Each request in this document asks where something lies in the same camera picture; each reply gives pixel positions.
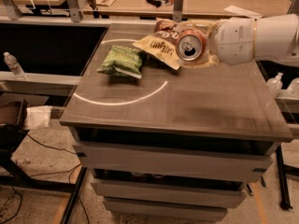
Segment white crumpled cloth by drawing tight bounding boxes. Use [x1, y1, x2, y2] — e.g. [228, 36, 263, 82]
[23, 105, 51, 130]

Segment black glasses case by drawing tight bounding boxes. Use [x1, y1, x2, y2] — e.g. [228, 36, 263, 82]
[146, 0, 171, 7]

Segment grey drawer cabinet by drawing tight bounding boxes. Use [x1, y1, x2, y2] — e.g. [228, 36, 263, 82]
[61, 24, 292, 221]

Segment black floor cable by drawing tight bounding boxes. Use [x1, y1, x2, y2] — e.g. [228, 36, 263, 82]
[0, 133, 92, 224]

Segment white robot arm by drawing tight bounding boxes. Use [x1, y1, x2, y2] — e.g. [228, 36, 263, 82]
[176, 14, 299, 67]

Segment yellow brown chip bag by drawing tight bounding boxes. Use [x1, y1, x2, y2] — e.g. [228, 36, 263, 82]
[133, 19, 180, 70]

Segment green chip bag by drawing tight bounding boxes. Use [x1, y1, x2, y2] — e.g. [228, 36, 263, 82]
[97, 45, 145, 79]

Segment clear water bottle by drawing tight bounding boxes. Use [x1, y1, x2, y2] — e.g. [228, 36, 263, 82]
[4, 51, 26, 80]

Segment red coke can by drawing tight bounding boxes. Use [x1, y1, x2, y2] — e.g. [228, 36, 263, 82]
[176, 29, 207, 62]

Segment black bin on stand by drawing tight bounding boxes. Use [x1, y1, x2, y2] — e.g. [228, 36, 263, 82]
[0, 99, 28, 154]

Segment clear sanitizer bottle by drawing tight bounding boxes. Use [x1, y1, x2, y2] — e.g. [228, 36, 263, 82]
[266, 72, 283, 97]

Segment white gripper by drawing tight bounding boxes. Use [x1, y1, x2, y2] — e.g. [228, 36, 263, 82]
[176, 18, 255, 68]

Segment white paper sheet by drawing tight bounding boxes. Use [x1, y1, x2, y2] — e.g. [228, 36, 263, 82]
[224, 6, 263, 19]

